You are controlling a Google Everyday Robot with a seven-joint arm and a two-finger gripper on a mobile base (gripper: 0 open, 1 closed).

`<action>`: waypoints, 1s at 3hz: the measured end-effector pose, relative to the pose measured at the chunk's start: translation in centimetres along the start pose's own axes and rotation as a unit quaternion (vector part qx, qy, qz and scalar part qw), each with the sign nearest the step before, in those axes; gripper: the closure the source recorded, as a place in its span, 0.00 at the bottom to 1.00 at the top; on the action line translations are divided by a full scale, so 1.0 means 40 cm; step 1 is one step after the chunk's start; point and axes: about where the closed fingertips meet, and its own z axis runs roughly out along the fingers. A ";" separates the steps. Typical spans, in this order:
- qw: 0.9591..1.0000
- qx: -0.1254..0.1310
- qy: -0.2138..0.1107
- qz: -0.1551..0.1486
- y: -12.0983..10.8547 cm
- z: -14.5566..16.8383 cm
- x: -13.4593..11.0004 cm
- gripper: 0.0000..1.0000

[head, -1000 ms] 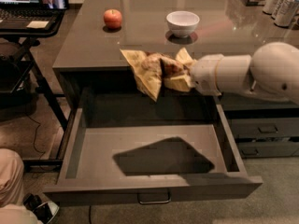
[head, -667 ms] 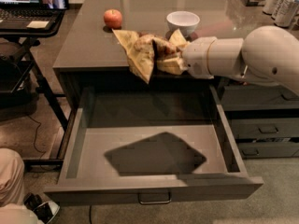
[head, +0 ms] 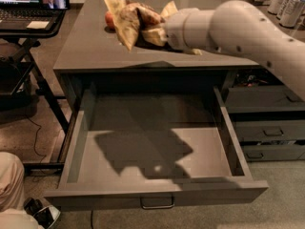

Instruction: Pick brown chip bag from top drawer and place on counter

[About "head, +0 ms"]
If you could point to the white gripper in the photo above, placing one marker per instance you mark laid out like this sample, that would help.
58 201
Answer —
173 29

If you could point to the brown chip bag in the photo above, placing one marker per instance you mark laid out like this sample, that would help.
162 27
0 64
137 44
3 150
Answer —
131 18

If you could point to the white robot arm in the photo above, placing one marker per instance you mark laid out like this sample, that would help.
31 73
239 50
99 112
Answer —
235 33

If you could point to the grey right top drawer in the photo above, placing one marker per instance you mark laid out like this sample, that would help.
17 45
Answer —
262 99

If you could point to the open grey top drawer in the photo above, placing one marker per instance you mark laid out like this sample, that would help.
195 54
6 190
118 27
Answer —
125 147

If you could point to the grey right bottom drawer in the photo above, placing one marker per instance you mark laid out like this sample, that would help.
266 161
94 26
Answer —
274 152

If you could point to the grey right middle drawer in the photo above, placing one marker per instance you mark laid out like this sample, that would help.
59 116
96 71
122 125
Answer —
287 130

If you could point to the red apple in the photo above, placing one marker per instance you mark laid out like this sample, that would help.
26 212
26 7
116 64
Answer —
109 20

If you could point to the smartphone with lit screen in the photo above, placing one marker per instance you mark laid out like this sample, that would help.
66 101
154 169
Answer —
55 4

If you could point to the yellow sticky note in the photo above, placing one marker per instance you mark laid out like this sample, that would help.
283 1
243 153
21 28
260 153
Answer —
37 25

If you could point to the black laptop stand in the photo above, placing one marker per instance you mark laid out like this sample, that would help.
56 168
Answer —
22 62

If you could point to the white can middle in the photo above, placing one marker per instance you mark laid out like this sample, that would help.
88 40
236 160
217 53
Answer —
286 2

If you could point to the white can right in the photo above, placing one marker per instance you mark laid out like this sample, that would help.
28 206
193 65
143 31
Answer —
292 13

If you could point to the black laptop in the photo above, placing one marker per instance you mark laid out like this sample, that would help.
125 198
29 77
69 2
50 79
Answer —
15 15

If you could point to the black and white shoe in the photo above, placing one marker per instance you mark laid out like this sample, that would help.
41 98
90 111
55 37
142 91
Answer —
46 216

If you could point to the person's knee beige trousers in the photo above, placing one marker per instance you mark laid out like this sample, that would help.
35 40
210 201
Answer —
12 196

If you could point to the metal drawer handle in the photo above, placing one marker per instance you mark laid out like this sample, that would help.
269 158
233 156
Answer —
157 203

